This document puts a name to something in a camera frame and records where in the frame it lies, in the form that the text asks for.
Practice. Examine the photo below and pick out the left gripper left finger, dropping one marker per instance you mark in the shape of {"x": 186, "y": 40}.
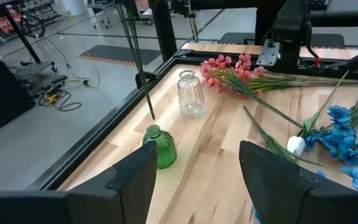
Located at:
{"x": 129, "y": 193}

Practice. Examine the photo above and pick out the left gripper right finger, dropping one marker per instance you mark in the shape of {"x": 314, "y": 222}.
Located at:
{"x": 275, "y": 189}

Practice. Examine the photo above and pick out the white artificial tulip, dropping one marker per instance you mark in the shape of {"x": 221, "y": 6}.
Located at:
{"x": 295, "y": 145}

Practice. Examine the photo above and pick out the blue artificial flower bunch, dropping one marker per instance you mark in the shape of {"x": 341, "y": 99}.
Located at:
{"x": 354, "y": 175}
{"x": 340, "y": 115}

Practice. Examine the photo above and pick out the pink artificial flower bunch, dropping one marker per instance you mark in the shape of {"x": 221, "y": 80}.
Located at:
{"x": 216, "y": 63}
{"x": 244, "y": 60}

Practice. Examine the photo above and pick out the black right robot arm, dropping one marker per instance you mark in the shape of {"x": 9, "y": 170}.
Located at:
{"x": 291, "y": 37}

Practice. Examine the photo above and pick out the green ribbed glass vase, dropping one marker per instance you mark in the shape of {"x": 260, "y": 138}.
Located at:
{"x": 166, "y": 149}

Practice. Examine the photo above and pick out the clear ribbed glass vase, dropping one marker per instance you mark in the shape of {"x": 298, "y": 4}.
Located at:
{"x": 191, "y": 96}

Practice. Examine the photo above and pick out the yellow power plug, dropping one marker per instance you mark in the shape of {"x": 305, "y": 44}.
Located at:
{"x": 51, "y": 98}

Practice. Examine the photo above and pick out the red tag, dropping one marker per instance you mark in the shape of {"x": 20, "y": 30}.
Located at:
{"x": 317, "y": 61}

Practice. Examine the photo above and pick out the black mat with hazard stripe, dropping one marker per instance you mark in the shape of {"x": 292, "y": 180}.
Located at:
{"x": 120, "y": 53}

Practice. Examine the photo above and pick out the dark grey floor mat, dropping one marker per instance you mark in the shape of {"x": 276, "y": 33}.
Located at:
{"x": 238, "y": 39}

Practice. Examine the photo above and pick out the black equipment case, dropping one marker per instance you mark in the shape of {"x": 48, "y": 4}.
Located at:
{"x": 2, "y": 99}

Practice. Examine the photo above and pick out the black wheeled stand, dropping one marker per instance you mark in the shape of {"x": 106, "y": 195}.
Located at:
{"x": 30, "y": 67}

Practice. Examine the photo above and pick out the office chair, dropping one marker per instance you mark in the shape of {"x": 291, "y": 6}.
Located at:
{"x": 99, "y": 14}

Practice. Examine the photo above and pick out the grey office desk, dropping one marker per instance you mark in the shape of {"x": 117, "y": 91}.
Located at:
{"x": 346, "y": 7}

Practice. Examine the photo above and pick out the shelf with red bins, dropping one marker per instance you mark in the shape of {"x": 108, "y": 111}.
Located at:
{"x": 6, "y": 23}

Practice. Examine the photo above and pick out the black aluminium table frame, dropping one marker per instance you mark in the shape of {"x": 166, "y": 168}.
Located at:
{"x": 112, "y": 124}

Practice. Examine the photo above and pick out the black clamp bracket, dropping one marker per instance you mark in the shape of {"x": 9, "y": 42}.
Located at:
{"x": 141, "y": 81}

